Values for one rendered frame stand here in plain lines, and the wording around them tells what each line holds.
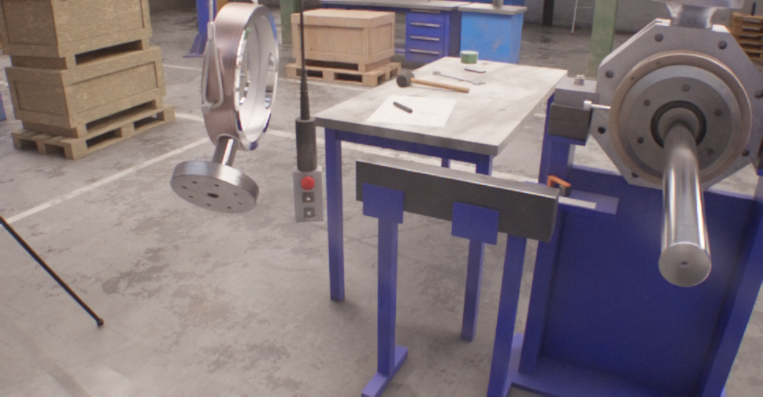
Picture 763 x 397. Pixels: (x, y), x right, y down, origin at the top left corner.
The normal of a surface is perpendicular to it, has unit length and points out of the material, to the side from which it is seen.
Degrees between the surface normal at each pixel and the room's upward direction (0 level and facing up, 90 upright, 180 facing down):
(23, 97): 90
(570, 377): 0
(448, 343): 0
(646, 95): 90
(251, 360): 0
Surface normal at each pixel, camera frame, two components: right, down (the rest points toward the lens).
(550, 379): 0.01, -0.92
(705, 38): -0.44, 0.34
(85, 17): 0.94, 0.15
